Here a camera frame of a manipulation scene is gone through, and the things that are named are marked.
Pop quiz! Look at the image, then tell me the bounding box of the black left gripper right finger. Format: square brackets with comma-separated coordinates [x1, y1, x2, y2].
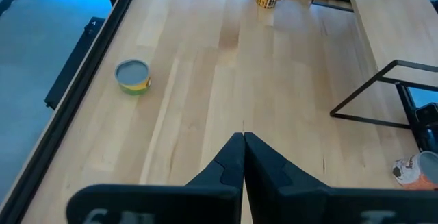
[244, 131, 438, 224]

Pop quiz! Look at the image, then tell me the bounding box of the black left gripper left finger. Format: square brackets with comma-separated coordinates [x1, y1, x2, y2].
[66, 131, 245, 224]

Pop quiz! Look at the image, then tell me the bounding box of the small yellow green can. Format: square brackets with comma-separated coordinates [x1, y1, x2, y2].
[114, 58, 152, 97]

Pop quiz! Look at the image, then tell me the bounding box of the orange and white can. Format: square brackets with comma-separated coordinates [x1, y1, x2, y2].
[391, 150, 438, 192]

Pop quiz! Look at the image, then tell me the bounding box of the black power strip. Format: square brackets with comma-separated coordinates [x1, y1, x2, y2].
[43, 16, 106, 111]

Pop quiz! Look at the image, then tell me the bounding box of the black table-level camera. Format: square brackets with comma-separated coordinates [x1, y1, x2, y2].
[414, 102, 438, 126]

